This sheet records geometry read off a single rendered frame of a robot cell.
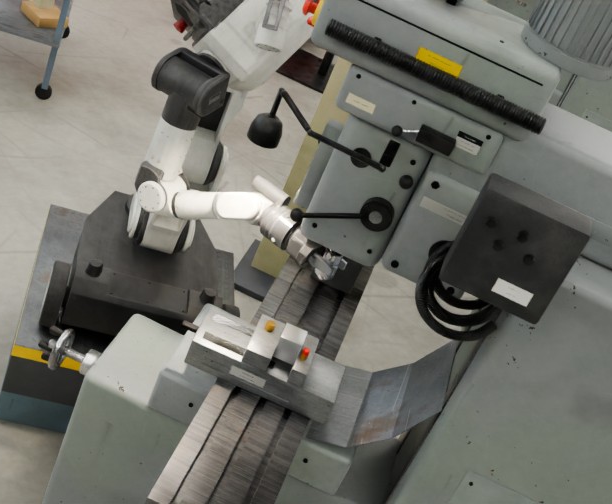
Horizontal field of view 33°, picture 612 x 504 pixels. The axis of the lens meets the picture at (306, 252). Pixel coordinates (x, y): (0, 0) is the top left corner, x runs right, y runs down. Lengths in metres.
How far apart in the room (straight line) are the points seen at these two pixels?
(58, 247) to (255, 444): 1.49
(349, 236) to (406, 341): 2.35
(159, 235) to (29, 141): 1.78
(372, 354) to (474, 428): 2.13
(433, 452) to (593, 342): 0.44
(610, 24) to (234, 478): 1.15
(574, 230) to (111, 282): 1.67
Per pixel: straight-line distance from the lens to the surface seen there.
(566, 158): 2.07
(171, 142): 2.49
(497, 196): 1.83
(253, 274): 4.43
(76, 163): 4.82
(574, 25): 2.01
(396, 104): 2.06
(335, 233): 2.22
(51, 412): 3.42
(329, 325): 2.71
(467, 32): 2.00
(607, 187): 2.10
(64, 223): 3.67
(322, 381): 2.38
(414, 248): 2.17
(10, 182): 4.56
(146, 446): 2.62
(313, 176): 2.26
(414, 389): 2.52
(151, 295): 3.14
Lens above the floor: 2.43
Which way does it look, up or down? 31 degrees down
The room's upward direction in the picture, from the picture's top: 24 degrees clockwise
